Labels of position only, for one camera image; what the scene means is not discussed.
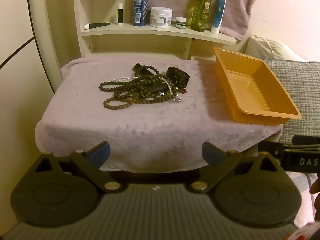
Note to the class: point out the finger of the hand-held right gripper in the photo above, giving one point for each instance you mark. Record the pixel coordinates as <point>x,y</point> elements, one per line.
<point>306,140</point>
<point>273,149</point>

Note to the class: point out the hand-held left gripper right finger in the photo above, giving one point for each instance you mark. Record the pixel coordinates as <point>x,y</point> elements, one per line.
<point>211,153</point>

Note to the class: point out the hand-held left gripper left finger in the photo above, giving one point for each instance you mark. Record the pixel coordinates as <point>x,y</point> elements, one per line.
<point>101,153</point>

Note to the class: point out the yellow plastic tray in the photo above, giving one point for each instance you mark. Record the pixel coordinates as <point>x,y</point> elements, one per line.
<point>250,90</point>

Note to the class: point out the black cuff bangle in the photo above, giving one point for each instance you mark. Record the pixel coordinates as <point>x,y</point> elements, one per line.
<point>177,76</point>

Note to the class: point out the pink fleece blanket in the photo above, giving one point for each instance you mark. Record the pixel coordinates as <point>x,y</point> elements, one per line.
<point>125,125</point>

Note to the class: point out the grey checked pillow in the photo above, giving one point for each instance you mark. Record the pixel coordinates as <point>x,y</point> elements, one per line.
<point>300,85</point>

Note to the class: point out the white pillow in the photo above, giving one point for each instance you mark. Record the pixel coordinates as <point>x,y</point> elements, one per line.
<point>270,47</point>

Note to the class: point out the cream wooden shelf unit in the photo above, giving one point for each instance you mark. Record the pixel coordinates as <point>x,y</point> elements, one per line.
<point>150,31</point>

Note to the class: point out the small green-label jar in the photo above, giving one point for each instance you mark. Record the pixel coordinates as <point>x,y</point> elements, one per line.
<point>181,23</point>

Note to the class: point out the blue and white tube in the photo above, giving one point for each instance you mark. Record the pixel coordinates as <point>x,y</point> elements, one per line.
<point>218,15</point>

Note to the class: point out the green oil spray bottle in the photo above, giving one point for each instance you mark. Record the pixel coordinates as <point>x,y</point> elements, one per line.
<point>201,10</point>

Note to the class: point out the white cream jar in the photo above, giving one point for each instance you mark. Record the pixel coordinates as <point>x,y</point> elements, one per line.
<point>161,17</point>

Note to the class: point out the hanging pink towel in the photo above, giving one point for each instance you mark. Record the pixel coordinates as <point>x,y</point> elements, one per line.
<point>237,5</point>

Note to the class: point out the blue spray bottle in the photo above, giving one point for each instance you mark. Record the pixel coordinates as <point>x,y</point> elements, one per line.
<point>140,7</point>

